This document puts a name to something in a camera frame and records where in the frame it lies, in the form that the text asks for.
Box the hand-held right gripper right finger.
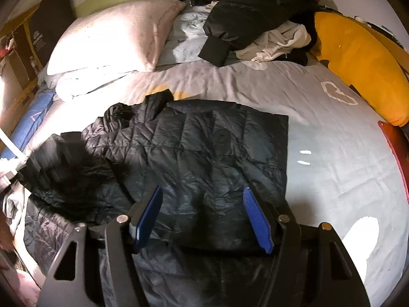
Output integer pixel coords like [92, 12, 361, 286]
[243, 186, 371, 307]

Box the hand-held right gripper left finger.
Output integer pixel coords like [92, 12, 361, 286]
[36, 185, 164, 307]

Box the black quilted jacket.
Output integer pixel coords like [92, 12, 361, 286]
[17, 90, 290, 307]

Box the grey printed bed sheet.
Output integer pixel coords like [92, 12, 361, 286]
[6, 59, 409, 307]

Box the white cloth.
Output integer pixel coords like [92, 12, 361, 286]
[3, 182, 29, 231]

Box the person's fluffy garment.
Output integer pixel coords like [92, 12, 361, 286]
[13, 269, 42, 301]

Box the light grey folded duvet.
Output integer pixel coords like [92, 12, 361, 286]
[38, 61, 144, 103]

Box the blue printed cushion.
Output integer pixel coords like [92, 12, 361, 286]
[0, 91, 56, 163]

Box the white desk lamp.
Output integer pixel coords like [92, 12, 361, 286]
[0, 128, 32, 180]

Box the red notebook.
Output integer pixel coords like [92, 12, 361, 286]
[378, 120, 409, 205]

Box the cream garment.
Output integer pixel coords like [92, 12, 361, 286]
[235, 21, 312, 63]

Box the pale pink pillow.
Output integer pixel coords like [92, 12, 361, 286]
[46, 0, 186, 75]

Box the orange pillow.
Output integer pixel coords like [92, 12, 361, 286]
[308, 11, 409, 127]

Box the light grey garment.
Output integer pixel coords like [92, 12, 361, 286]
[156, 2, 231, 66]

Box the cluttered shelf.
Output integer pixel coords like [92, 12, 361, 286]
[0, 32, 36, 84]

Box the black puffy coat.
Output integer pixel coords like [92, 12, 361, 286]
[158, 0, 318, 68]

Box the wooden bed frame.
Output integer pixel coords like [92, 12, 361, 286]
[0, 0, 409, 128]

